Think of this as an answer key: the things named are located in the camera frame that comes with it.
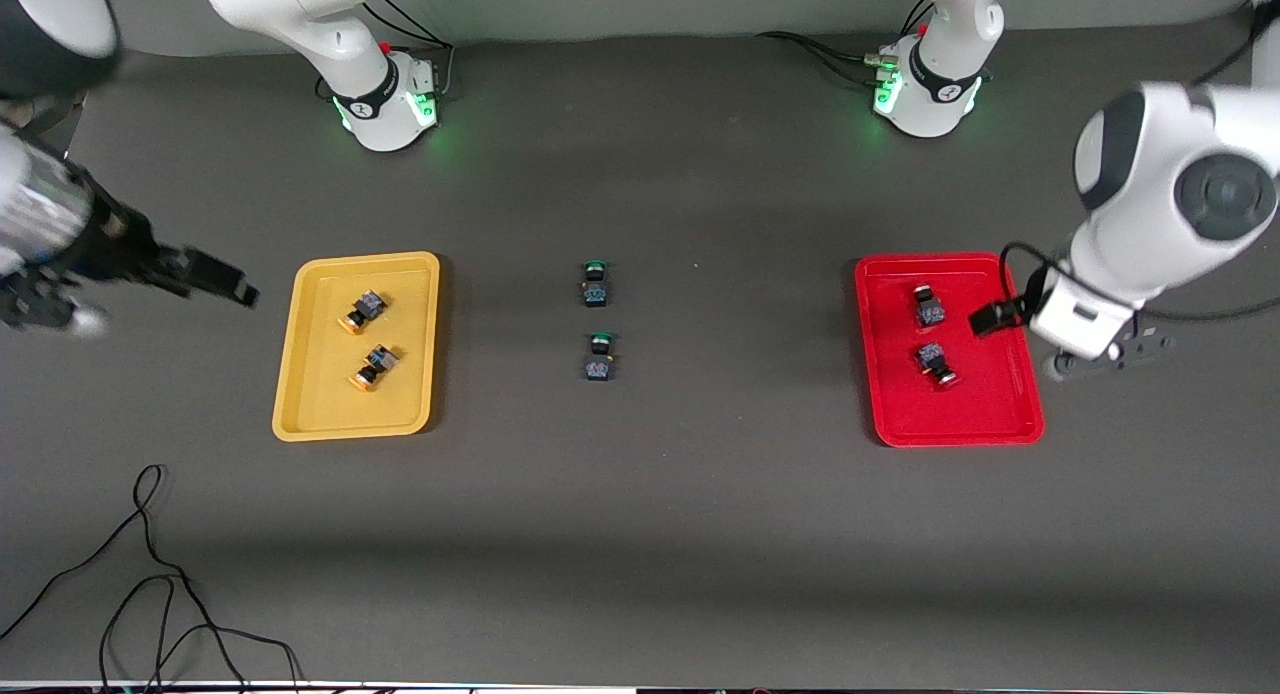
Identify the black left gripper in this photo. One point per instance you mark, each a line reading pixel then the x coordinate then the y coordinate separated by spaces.
pixel 1020 307

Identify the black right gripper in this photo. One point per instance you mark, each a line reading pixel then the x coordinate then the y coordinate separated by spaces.
pixel 118 246

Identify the red mushroom push button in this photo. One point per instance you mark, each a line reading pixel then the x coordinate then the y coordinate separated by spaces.
pixel 929 308
pixel 935 362

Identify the yellow mushroom push button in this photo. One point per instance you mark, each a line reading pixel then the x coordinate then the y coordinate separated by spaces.
pixel 365 308
pixel 376 364

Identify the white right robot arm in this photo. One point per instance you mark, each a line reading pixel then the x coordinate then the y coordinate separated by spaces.
pixel 300 4

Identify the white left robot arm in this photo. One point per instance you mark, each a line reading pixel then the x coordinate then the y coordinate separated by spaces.
pixel 1150 204

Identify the red plastic tray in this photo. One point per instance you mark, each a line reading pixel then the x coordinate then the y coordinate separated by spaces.
pixel 980 414

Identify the yellow plastic tray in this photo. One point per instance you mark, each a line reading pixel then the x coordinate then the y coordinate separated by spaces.
pixel 320 394

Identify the green push button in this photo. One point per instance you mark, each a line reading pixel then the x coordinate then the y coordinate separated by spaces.
pixel 600 359
pixel 596 286

